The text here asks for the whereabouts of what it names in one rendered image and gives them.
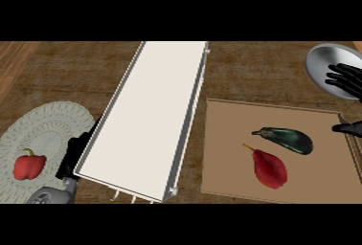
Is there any dark green eggplant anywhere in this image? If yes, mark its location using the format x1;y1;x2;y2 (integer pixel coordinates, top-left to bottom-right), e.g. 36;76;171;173
250;126;313;156

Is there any silver metal bowl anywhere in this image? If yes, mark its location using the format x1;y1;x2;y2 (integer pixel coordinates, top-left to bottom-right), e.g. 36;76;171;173
304;42;362;101

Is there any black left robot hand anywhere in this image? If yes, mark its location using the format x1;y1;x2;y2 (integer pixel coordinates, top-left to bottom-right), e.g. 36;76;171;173
53;117;103;182

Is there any white tiered shelf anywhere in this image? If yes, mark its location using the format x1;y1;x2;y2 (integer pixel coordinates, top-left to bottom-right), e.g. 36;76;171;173
74;41;211;205

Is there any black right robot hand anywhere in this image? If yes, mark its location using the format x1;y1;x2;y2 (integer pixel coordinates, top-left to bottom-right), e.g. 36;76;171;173
324;62;362;139

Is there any round pale woven placemat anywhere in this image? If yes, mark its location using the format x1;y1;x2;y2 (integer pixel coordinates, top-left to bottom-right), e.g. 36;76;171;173
0;100;96;205

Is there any red bell pepper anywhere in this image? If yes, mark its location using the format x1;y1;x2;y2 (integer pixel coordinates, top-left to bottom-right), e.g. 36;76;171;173
13;147;49;182

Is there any red pear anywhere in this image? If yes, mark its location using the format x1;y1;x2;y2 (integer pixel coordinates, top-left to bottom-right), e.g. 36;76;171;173
242;143;288;190

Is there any brown wooden tray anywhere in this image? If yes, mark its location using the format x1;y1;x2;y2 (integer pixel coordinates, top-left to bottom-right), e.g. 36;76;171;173
200;98;362;205

